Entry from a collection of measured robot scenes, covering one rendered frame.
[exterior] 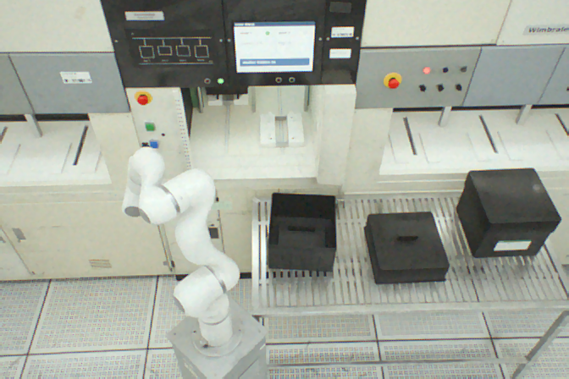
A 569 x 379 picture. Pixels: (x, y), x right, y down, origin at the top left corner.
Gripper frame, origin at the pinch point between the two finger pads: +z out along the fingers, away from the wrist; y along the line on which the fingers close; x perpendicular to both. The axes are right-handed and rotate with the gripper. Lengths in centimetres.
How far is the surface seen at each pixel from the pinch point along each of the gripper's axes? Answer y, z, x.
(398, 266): 99, -36, -34
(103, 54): -9.9, 12.0, 35.6
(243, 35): 40, 12, 43
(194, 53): 22.0, 12.3, 35.4
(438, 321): 138, -17, -120
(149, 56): 5.9, 12.3, 34.5
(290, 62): 57, 12, 31
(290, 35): 56, 12, 43
